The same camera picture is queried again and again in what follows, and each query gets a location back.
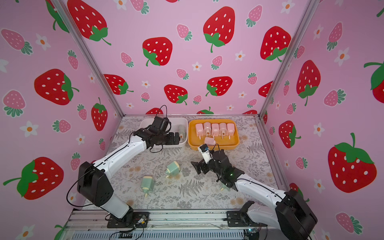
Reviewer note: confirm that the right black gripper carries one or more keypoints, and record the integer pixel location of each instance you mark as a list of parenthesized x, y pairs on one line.
[(205, 165)]

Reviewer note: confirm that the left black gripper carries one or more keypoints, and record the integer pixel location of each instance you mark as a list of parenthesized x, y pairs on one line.
[(171, 141)]

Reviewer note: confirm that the green sharpener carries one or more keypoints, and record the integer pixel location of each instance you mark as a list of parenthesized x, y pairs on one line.
[(182, 132), (224, 188), (147, 185), (173, 169)]

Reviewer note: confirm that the white plastic storage tray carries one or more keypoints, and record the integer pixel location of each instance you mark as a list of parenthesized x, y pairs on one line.
[(175, 122)]

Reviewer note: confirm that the pink sharpener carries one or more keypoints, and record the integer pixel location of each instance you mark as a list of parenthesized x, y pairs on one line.
[(230, 130), (207, 129), (209, 141), (223, 129), (199, 130), (215, 132)]

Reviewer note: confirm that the yellow plastic storage tray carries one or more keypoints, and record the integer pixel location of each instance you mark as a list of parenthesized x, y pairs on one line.
[(225, 143)]

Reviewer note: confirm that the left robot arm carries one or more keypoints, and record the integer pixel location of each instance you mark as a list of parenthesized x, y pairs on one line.
[(94, 178)]

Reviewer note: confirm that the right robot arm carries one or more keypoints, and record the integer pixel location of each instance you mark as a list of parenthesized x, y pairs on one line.
[(288, 211)]

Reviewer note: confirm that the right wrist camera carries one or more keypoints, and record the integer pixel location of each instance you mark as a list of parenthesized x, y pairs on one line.
[(206, 152)]

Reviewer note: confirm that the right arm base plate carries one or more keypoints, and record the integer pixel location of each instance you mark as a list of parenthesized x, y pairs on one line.
[(238, 219)]

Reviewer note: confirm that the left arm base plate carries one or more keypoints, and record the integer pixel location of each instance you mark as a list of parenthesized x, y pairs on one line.
[(130, 220)]

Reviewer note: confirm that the aluminium front rail frame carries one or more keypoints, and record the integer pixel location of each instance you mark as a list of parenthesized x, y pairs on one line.
[(165, 225)]

